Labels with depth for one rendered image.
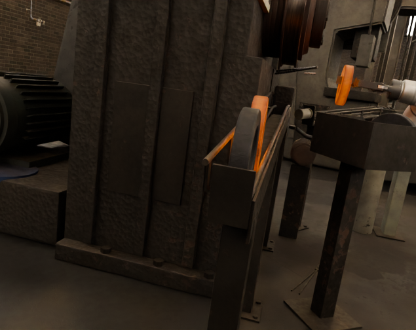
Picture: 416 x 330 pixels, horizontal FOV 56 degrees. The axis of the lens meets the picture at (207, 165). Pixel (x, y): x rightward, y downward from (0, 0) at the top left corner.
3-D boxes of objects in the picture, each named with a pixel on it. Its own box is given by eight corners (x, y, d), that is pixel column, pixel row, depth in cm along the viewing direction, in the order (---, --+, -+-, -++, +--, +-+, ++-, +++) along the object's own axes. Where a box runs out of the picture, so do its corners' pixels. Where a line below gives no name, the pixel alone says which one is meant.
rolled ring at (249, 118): (264, 101, 80) (248, 99, 80) (253, 121, 63) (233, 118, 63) (252, 184, 86) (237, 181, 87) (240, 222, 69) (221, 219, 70)
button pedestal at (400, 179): (377, 238, 232) (401, 135, 219) (370, 224, 255) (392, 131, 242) (405, 243, 228) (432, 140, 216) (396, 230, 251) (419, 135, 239)
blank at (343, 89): (333, 112, 155) (341, 113, 155) (343, 81, 143) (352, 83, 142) (337, 87, 164) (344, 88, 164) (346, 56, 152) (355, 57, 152)
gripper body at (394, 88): (399, 101, 146) (373, 95, 148) (394, 100, 154) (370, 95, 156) (405, 80, 144) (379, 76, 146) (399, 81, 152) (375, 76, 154)
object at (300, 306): (324, 346, 124) (374, 122, 109) (281, 300, 148) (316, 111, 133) (373, 338, 132) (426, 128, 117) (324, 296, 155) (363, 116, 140)
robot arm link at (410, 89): (409, 105, 153) (393, 102, 154) (415, 82, 151) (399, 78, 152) (415, 105, 145) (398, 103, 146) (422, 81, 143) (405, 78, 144)
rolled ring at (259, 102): (255, 184, 98) (242, 183, 98) (266, 119, 103) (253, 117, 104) (257, 159, 80) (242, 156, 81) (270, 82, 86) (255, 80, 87)
